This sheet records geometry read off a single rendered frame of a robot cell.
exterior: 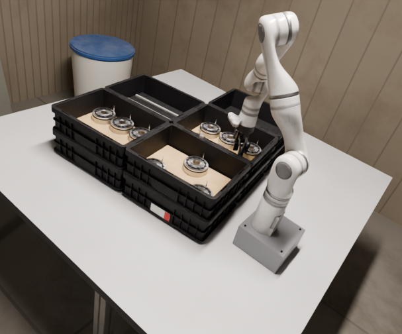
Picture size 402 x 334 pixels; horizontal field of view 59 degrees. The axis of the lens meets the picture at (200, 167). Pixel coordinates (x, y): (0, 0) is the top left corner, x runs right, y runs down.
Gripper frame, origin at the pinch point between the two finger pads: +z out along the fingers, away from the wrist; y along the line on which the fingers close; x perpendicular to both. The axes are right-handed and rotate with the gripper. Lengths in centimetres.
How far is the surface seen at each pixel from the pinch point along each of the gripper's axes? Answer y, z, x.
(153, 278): -48, 19, 40
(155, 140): 4.3, -1.0, 35.1
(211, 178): -11.7, 5.9, 13.5
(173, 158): 1.3, 5.6, 27.1
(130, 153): -9.9, -3.8, 46.6
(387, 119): 74, 16, -146
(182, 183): -26.6, -3.3, 29.8
